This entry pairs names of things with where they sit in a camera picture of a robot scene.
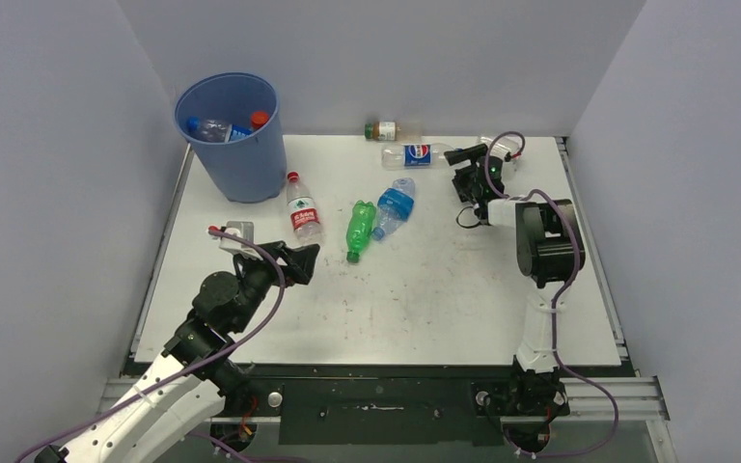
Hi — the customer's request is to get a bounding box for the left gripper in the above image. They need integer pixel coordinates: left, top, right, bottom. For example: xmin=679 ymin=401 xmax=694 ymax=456
xmin=231 ymin=240 xmax=318 ymax=334

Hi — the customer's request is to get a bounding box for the Pepsi logo bottle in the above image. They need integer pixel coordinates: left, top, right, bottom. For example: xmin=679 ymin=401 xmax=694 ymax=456
xmin=381 ymin=143 xmax=454 ymax=170

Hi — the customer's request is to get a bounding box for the blue label crushed bottle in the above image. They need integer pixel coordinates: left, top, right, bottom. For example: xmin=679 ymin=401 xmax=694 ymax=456
xmin=371 ymin=177 xmax=416 ymax=241

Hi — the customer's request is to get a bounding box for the Pepsi English label bottle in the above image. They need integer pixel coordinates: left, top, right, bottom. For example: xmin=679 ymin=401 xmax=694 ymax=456
xmin=186 ymin=117 xmax=252 ymax=144

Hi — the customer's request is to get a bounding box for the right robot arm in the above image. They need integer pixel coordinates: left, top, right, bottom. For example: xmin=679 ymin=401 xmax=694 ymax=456
xmin=445 ymin=144 xmax=586 ymax=416

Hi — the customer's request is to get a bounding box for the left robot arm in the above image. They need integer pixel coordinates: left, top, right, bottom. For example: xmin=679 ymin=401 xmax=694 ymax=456
xmin=30 ymin=238 xmax=320 ymax=462

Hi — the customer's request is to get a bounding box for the blue plastic bin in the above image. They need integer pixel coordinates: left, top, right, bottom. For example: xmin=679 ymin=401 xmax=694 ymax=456
xmin=174 ymin=72 xmax=287 ymax=204

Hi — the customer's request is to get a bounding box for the clear plastic jar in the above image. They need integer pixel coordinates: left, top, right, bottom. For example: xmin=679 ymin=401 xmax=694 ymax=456
xmin=489 ymin=136 xmax=522 ymax=177

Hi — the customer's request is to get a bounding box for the red label water bottle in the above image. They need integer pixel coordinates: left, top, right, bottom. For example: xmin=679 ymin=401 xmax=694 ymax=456
xmin=286 ymin=171 xmax=323 ymax=244

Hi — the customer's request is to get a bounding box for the green plastic bottle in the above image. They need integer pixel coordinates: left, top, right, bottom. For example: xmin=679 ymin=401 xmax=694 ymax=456
xmin=345 ymin=201 xmax=376 ymax=263

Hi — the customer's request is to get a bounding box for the green cap brown bottle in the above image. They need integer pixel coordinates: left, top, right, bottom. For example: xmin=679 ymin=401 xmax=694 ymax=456
xmin=364 ymin=121 xmax=422 ymax=143

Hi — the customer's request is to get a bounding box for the red cap tea bottle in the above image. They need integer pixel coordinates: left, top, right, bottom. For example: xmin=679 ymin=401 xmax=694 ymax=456
xmin=250 ymin=111 xmax=271 ymax=131

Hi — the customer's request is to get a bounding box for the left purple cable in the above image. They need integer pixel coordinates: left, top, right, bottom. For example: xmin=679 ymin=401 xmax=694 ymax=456
xmin=15 ymin=230 xmax=288 ymax=463

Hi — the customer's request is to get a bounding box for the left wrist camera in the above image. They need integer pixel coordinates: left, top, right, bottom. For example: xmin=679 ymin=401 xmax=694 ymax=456
xmin=207 ymin=221 xmax=261 ymax=259

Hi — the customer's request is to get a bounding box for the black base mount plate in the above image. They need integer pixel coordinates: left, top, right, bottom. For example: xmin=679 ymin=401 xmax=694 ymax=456
xmin=137 ymin=363 xmax=570 ymax=447

